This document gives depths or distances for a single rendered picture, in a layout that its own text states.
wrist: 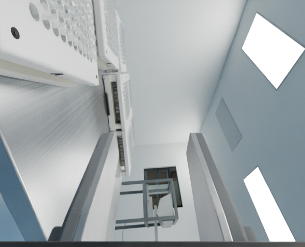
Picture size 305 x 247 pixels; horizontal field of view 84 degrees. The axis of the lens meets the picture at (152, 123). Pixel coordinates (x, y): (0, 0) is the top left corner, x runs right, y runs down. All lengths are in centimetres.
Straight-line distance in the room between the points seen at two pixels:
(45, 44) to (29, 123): 13
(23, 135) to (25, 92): 6
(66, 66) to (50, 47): 4
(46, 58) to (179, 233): 522
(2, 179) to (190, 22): 357
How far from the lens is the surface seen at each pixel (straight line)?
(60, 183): 37
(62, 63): 23
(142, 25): 355
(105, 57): 48
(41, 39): 20
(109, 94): 75
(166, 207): 339
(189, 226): 536
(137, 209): 537
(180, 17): 360
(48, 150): 33
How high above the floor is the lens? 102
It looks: 3 degrees up
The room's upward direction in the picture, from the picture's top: 87 degrees clockwise
